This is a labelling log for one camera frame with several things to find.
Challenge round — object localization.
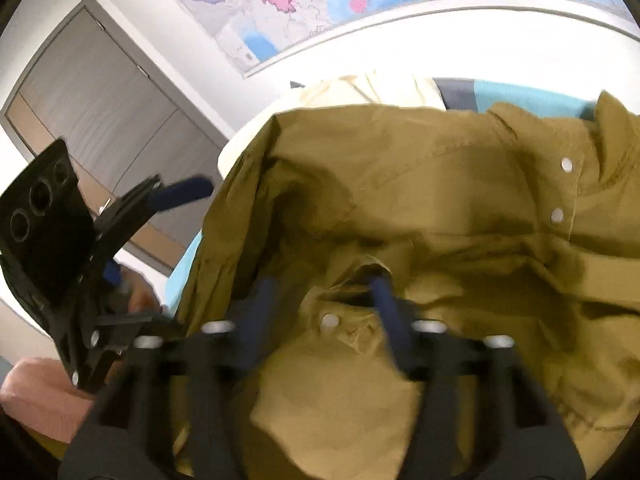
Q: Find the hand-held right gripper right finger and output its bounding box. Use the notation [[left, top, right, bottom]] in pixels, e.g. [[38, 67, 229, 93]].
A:
[[367, 275, 586, 480]]

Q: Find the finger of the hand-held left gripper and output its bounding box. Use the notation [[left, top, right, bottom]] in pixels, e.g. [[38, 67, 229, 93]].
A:
[[95, 174, 217, 261], [90, 311, 185, 351]]

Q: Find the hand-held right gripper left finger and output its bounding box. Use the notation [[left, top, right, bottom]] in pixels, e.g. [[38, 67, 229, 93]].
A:
[[57, 275, 281, 480]]

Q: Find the olive brown button shirt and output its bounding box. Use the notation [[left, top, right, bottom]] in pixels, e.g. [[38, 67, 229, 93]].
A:
[[172, 91, 640, 480]]

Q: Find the person's left forearm pink sleeve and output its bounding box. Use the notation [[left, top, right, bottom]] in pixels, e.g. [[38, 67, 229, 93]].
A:
[[0, 356, 103, 445]]

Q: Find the person's left hand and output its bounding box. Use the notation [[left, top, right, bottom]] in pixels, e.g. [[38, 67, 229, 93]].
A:
[[117, 267, 163, 315]]

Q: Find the grey wooden door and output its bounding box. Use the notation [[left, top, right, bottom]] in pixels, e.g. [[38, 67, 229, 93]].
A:
[[1, 0, 232, 277]]

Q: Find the cream pillow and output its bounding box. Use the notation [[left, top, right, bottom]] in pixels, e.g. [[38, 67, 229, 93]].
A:
[[217, 73, 447, 181]]

